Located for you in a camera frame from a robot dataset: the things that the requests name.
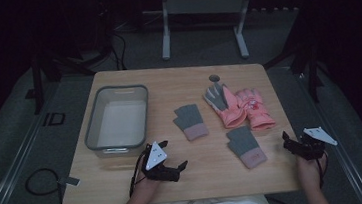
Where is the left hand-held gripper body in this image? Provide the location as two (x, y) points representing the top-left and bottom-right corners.
(138, 139), (182, 186)

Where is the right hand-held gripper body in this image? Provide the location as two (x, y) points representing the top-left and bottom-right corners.
(293, 124), (340, 163)

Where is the pink ski glove printed back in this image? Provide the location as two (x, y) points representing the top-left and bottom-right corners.
(235, 85), (277, 133)

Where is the white plastic bin grey rim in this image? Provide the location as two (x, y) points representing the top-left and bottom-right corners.
(79, 81), (155, 160)

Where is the pink ski glove grey palm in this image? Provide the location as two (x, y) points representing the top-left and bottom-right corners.
(201, 79), (249, 132)

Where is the person's right hand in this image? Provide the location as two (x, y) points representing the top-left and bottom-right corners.
(296, 153), (330, 186)

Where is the person's left hand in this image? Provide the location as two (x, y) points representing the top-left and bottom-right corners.
(128, 173), (165, 202)

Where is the black tripod stand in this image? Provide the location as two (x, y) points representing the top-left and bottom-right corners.
(257, 0), (329, 109)
(14, 0), (127, 117)

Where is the small grey plug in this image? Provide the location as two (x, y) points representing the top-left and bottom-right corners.
(56, 175), (82, 189)

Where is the right hand-held gripper cable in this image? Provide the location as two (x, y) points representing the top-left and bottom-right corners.
(314, 155), (332, 190)

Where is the hand-held gripper cable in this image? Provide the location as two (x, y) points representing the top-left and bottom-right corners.
(314, 155), (332, 190)
(125, 149), (153, 198)

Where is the grey metal floor rail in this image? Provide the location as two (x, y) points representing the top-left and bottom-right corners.
(290, 60), (362, 204)
(0, 80), (74, 204)

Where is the left hand-held gripper cable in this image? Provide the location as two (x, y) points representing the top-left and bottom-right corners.
(125, 149), (153, 198)

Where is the black floor cable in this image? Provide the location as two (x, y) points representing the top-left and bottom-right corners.
(23, 165), (69, 204)

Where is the white metal stand frame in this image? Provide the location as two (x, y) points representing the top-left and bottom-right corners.
(156, 0), (261, 68)

